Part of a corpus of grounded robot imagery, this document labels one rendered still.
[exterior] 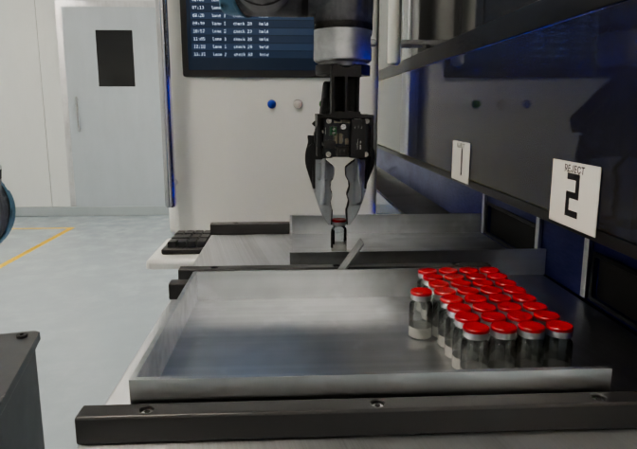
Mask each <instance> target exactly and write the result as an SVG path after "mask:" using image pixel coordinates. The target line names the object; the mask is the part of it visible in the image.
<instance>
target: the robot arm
mask: <svg viewBox="0 0 637 449"><path fill-rule="evenodd" d="M219 5H220V8H221V10H222V12H223V13H224V14H226V15H234V16H243V17H245V18H251V17H253V16H255V17H314V62H315V63H318V64H317V65H316V76H319V77H330V81H325V82H324V83H323V85H322V92H321V101H320V108H319V114H315V121H314V122H313V123H312V125H314V126H315V127H316V128H315V131H314V135H308V136H307V138H308V143H307V147H306V151H305V166H306V169H307V172H308V175H309V178H310V181H311V184H312V187H313V190H314V193H315V196H316V199H317V202H318V207H319V210H320V212H321V214H322V216H323V218H324V219H325V221H326V222H327V224H328V225H331V224H332V219H333V210H332V207H331V199H332V195H333V194H332V191H331V189H330V186H331V181H332V180H333V178H334V175H335V168H334V166H333V165H332V164H330V163H329V162H328V161H327V160H326V158H332V157H351V158H355V159H354V160H353V161H351V162H350V163H349V164H347V165H346V166H345V176H346V178H347V180H348V185H349V187H348V188H347V191H346V195H347V199H348V202H347V206H346V208H345V214H346V225H350V224H351V222H352V221H353V219H354V218H355V216H356V214H357V213H358V211H359V209H360V206H361V204H362V201H363V198H364V195H365V192H366V188H367V183H368V180H369V178H370V175H371V173H372V171H373V166H374V161H375V152H374V149H373V124H374V115H368V114H360V112H359V81H360V77H370V69H371V66H370V65H367V63H369V62H371V61H372V47H376V45H377V40H376V39H371V36H372V35H373V0H219ZM14 220H15V203H14V200H13V197H12V195H11V193H10V191H9V190H7V188H6V187H5V184H4V183H3V182H2V167H1V165H0V243H1V242H2V241H3V240H4V239H5V238H6V237H7V236H8V234H9V233H10V231H11V229H12V227H13V224H14Z"/></svg>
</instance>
